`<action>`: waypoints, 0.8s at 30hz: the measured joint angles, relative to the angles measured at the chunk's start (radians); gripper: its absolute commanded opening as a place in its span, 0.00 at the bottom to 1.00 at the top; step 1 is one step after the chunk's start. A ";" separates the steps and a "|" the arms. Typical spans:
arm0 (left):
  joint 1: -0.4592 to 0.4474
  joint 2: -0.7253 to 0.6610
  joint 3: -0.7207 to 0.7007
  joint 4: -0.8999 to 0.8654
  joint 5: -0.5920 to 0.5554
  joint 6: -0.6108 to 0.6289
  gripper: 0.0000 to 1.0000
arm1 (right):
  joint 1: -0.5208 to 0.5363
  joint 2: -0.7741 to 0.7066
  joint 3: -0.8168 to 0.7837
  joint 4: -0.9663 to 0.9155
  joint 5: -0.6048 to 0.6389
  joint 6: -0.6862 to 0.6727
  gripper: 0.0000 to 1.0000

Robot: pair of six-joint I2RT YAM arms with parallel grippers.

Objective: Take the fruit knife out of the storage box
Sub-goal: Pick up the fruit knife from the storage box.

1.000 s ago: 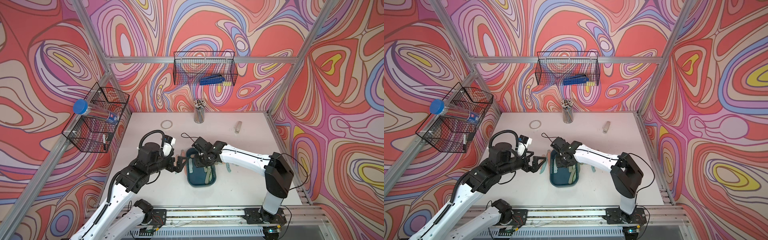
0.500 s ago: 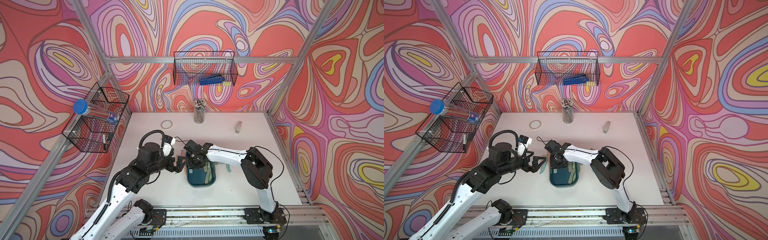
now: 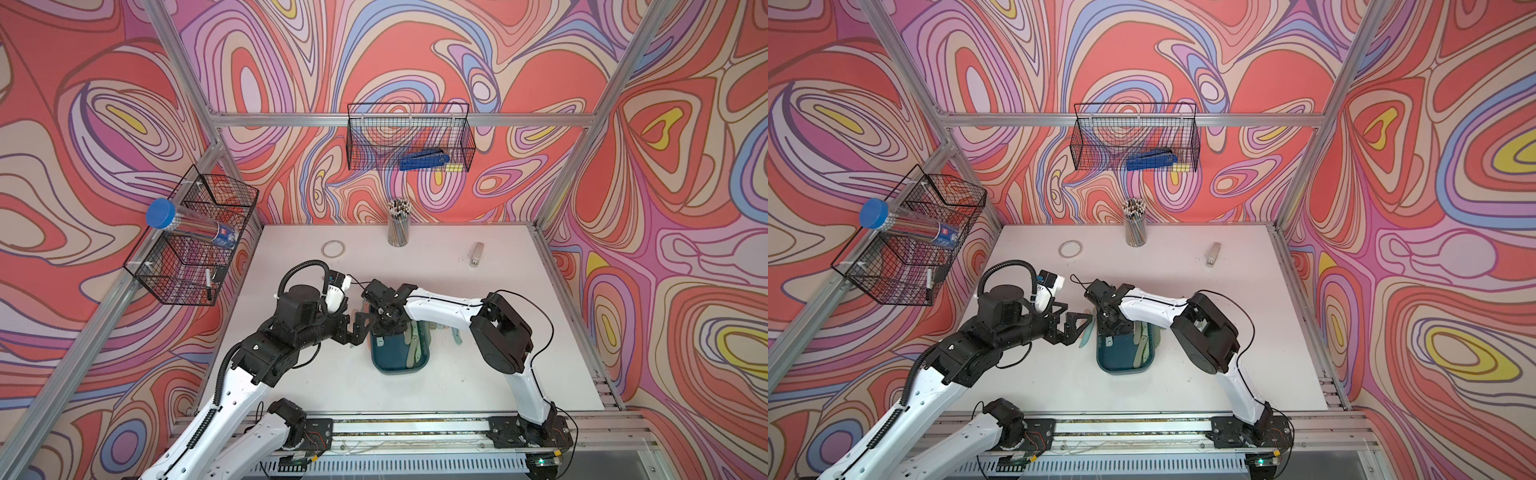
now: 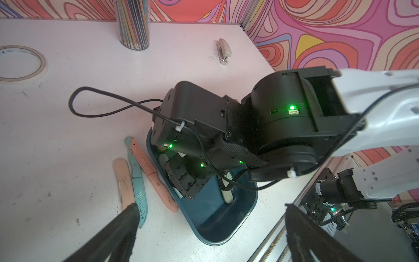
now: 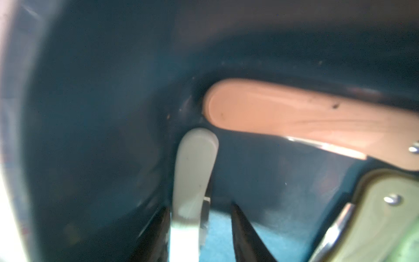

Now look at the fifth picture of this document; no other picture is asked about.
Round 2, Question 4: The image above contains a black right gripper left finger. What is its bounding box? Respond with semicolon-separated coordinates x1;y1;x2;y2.
131;207;170;262

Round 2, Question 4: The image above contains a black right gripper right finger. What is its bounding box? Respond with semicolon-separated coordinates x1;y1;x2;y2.
231;203;277;262

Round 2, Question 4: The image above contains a light blue sheathed knife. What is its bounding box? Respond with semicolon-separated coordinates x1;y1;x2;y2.
169;128;219;262

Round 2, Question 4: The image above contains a pink folding knife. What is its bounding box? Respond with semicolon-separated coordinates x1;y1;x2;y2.
203;79;419;171

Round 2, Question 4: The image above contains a teal plastic storage box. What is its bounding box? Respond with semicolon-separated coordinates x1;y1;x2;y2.
1;1;419;262

